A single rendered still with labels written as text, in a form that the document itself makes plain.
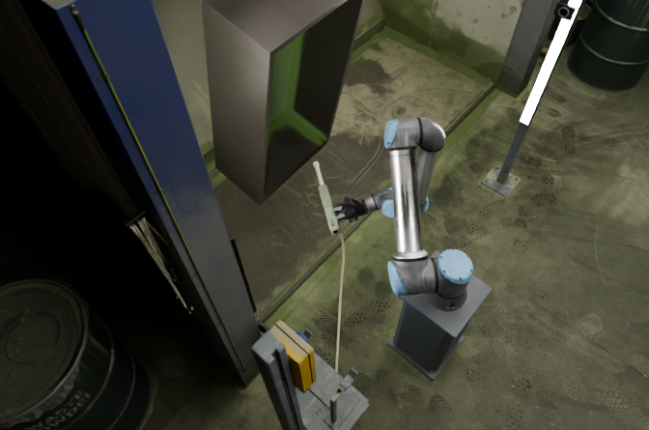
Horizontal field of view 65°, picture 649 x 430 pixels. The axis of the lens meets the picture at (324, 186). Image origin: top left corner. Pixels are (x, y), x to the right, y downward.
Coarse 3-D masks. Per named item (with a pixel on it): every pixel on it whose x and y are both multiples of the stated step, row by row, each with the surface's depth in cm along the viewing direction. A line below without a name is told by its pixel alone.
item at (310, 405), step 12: (336, 372) 196; (300, 396) 191; (312, 396) 191; (360, 396) 190; (300, 408) 188; (312, 408) 188; (324, 408) 188; (360, 408) 188; (312, 420) 186; (348, 420) 185
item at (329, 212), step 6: (318, 162) 290; (318, 168) 287; (318, 174) 284; (324, 186) 277; (324, 192) 275; (324, 198) 273; (324, 204) 271; (330, 204) 270; (324, 210) 269; (330, 210) 267; (330, 216) 265; (330, 222) 263; (336, 222) 262; (330, 228) 261; (336, 228) 260
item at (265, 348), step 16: (272, 336) 118; (256, 352) 116; (272, 352) 116; (272, 368) 118; (288, 368) 128; (272, 384) 127; (288, 384) 136; (272, 400) 149; (288, 400) 146; (288, 416) 156
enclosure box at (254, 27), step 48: (240, 0) 190; (288, 0) 194; (336, 0) 198; (240, 48) 191; (288, 48) 268; (336, 48) 249; (240, 96) 215; (288, 96) 306; (336, 96) 274; (240, 144) 247; (288, 144) 306
